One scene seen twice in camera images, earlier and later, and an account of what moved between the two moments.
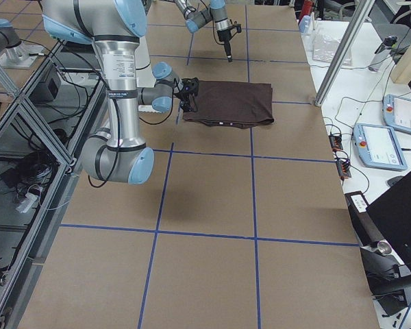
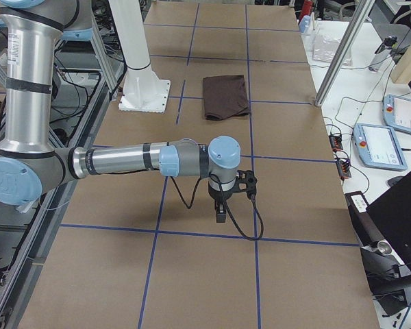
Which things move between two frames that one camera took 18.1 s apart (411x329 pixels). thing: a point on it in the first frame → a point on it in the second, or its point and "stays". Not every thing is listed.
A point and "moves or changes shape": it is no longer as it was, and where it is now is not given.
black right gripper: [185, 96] → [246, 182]
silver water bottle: [382, 53] stays
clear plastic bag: [325, 49] stays
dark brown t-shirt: [233, 104] moves or changes shape
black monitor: [400, 216] stays
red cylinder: [307, 7] stays
